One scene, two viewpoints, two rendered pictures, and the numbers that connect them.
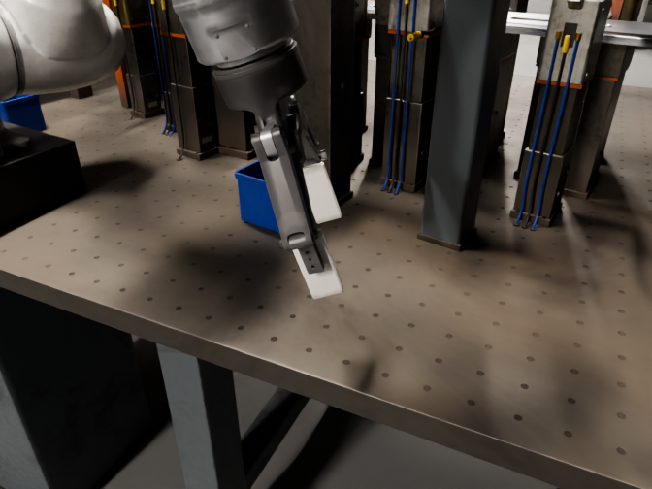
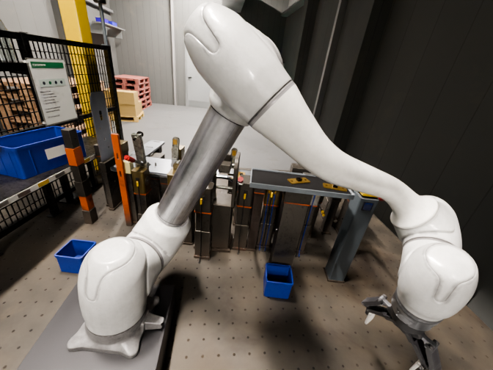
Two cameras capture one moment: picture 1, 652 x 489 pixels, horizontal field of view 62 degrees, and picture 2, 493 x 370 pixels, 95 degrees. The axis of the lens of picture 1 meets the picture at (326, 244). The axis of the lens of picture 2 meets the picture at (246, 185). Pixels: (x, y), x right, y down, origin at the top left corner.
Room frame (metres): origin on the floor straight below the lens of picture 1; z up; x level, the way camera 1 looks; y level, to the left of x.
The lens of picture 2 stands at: (0.41, 0.60, 1.52)
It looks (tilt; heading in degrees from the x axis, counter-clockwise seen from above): 27 degrees down; 326
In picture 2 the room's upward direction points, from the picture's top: 7 degrees clockwise
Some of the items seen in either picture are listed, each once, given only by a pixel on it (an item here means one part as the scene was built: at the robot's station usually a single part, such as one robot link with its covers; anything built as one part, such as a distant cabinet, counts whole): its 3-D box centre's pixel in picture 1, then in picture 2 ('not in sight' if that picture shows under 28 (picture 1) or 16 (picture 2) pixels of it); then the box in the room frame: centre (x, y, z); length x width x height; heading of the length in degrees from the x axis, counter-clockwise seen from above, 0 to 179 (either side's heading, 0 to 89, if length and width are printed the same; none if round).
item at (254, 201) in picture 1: (277, 193); (276, 280); (0.86, 0.09, 0.75); 0.11 x 0.10 x 0.09; 56
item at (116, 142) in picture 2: (109, 13); (122, 184); (1.54, 0.57, 0.95); 0.03 x 0.01 x 0.50; 56
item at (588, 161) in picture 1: (598, 115); (348, 213); (0.99, -0.51, 0.84); 0.12 x 0.05 x 0.29; 146
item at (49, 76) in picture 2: not in sight; (53, 92); (2.00, 0.80, 1.30); 0.23 x 0.02 x 0.31; 146
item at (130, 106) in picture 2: not in sight; (116, 103); (7.31, 0.25, 0.35); 1.19 x 0.85 x 0.70; 65
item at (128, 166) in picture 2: not in sight; (132, 193); (1.55, 0.53, 0.88); 0.04 x 0.04 x 0.37; 56
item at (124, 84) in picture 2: not in sight; (131, 92); (8.88, -0.30, 0.45); 1.29 x 0.86 x 0.89; 155
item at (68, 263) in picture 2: (14, 113); (78, 256); (1.34, 0.78, 0.75); 0.11 x 0.10 x 0.09; 56
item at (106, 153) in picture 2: not in sight; (103, 127); (1.77, 0.61, 1.17); 0.12 x 0.01 x 0.34; 146
